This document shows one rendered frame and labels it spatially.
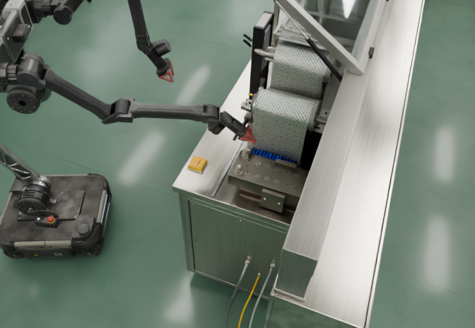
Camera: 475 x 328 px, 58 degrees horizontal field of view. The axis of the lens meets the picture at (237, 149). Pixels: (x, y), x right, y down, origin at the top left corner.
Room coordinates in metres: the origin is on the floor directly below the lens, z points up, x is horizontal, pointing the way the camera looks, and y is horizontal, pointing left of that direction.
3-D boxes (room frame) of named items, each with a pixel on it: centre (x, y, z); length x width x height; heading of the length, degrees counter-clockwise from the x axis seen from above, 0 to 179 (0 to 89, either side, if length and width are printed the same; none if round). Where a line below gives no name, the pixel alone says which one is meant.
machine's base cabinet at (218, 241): (2.31, -0.44, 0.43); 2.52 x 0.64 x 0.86; 161
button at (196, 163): (1.36, 0.19, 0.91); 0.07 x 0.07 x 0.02; 71
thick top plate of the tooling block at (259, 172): (1.21, -0.18, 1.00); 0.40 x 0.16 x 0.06; 71
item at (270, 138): (1.34, -0.17, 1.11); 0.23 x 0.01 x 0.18; 71
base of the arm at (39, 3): (1.80, 0.92, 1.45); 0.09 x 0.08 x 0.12; 4
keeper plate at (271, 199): (1.12, -0.16, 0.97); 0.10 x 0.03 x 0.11; 71
